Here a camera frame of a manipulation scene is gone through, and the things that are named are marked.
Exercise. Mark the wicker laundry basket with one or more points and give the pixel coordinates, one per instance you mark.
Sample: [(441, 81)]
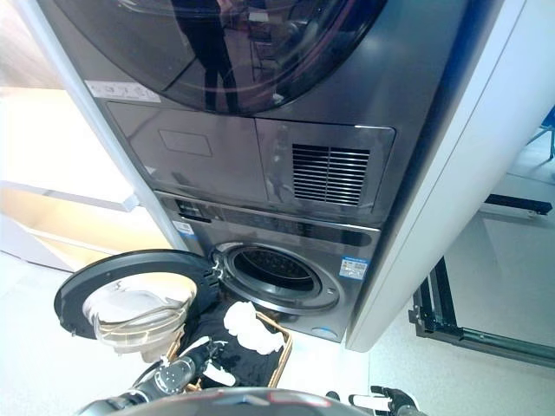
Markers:
[(284, 350)]

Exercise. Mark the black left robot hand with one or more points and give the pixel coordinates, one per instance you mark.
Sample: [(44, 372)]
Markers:
[(219, 372)]

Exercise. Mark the dark grey washing machine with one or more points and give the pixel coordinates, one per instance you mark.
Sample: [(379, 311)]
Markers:
[(299, 242)]

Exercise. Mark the white garment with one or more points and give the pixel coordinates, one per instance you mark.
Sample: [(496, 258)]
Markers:
[(251, 329)]

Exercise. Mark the black garment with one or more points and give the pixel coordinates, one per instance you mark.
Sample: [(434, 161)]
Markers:
[(247, 364)]

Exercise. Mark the colourful energy label sticker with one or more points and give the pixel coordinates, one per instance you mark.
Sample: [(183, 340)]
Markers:
[(353, 268)]

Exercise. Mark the round washing machine door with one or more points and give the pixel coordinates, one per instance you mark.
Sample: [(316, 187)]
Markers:
[(130, 263)]

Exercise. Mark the light wooden shelf unit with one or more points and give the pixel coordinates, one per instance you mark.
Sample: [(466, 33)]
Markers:
[(52, 203)]

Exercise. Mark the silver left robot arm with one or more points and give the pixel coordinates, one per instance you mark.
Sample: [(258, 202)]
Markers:
[(171, 377)]

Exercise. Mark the dark robot torso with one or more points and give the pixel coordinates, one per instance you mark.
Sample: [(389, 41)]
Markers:
[(225, 403)]

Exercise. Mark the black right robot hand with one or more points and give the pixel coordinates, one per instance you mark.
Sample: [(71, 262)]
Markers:
[(390, 401)]

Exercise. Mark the white warning sticker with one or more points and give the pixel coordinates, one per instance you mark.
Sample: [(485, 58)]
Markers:
[(123, 91)]

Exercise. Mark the black metal frame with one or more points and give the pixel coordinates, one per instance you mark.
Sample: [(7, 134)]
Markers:
[(438, 312)]

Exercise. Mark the blue chair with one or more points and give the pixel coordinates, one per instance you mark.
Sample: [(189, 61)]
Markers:
[(547, 136)]

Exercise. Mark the white cabinet side panel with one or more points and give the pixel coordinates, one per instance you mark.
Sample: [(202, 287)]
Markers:
[(477, 130)]

